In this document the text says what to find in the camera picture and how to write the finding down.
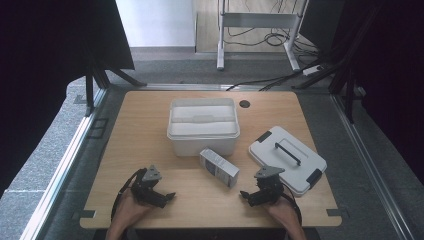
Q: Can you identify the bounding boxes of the person's right hand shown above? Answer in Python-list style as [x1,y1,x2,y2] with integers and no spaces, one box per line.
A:
[264,197,303,232]

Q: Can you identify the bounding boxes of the tangle of black floor cables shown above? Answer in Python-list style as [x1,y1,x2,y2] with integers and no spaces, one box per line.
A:
[223,0,322,58]

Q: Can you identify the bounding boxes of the grey and white carton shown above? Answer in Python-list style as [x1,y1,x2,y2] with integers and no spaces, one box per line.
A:
[199,147,241,189]

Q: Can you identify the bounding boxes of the long black floor cable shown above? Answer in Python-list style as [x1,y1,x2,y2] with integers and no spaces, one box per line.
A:
[225,61,323,92]

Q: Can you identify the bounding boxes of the black curtain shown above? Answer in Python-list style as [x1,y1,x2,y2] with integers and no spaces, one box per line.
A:
[0,0,136,198]
[333,0,424,186]

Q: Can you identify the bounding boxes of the white power strip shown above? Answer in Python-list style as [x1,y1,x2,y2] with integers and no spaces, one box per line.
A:
[301,64,324,77]

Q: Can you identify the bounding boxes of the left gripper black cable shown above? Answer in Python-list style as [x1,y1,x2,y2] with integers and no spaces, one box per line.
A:
[110,167,148,222]

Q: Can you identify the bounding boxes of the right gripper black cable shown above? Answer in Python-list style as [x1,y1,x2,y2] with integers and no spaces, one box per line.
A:
[279,183,303,226]

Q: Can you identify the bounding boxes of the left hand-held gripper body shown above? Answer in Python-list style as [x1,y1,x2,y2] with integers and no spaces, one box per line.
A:
[130,164,164,205]

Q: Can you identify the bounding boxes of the white metal desk frame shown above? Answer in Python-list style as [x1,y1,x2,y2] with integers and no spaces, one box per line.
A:
[216,0,310,73]

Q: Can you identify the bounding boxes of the black tripod stand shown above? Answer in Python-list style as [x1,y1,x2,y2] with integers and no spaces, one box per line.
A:
[83,49,148,118]
[292,49,359,125]

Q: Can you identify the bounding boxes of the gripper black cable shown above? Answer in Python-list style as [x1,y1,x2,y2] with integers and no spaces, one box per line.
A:
[279,183,303,226]
[110,167,148,222]

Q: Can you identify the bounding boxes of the person's left hand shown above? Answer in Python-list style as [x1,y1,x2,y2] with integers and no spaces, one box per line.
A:
[111,189,158,232]

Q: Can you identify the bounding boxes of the white lid with black handle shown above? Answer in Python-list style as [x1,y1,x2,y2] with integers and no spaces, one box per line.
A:
[248,125,329,197]

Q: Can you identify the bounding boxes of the white plastic storage box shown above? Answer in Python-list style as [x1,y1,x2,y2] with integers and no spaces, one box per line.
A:
[166,97,241,158]

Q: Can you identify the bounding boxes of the white bin lid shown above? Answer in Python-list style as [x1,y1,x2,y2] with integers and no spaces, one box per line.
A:
[169,99,239,138]

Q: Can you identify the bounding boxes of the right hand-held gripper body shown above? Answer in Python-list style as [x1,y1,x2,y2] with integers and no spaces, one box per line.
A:
[254,165,286,205]

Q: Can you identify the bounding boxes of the aluminium floor rail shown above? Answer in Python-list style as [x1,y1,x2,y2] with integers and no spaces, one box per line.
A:
[19,87,108,240]
[329,93,416,240]

